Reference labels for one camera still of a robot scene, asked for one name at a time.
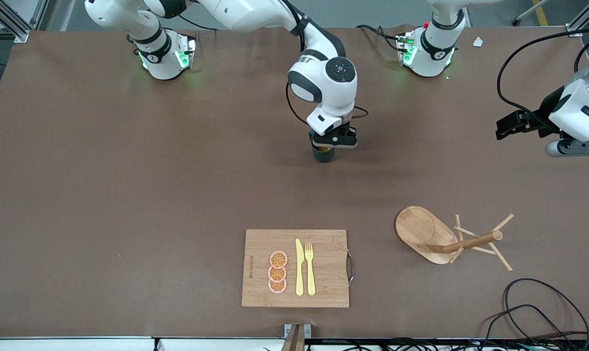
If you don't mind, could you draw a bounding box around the black looped cable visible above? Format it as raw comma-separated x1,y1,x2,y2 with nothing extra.
484,305,575,342
503,278,589,344

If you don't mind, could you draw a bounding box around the yellow plastic knife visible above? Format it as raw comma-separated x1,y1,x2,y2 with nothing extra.
295,238,305,296

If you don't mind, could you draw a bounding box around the grey metal stand leg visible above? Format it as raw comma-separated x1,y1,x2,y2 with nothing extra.
513,0,551,26

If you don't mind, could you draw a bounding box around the brown table cover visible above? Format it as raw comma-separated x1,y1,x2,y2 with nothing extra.
0,24,589,339

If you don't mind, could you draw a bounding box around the black cable bundle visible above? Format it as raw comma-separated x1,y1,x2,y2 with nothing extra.
309,338,589,351

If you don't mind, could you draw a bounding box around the teal cup with handle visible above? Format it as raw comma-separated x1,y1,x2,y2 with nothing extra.
311,139,336,163

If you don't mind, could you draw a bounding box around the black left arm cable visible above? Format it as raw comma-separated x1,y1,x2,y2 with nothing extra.
497,27,589,126

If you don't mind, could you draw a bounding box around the wooden cup rack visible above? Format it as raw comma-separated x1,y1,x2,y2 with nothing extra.
395,206,515,272

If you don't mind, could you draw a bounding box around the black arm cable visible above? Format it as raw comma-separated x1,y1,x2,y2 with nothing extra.
497,27,589,126
275,0,369,126

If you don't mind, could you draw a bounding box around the grey metal bracket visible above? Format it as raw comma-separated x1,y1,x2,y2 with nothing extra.
284,323,312,340

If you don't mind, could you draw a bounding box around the aluminium frame profile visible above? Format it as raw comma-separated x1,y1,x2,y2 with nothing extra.
567,0,589,38
0,0,56,42

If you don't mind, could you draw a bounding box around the yellow plastic fork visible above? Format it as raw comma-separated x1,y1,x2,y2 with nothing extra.
305,242,316,296

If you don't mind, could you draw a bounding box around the white table edge rail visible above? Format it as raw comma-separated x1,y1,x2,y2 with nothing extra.
0,336,286,351

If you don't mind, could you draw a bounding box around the bamboo cutting board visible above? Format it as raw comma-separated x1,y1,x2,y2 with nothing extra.
241,229,350,308

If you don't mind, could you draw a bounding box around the brown wooden post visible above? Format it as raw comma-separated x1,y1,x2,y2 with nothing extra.
281,324,305,351

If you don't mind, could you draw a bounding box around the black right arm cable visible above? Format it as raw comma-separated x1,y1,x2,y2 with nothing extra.
275,0,369,126

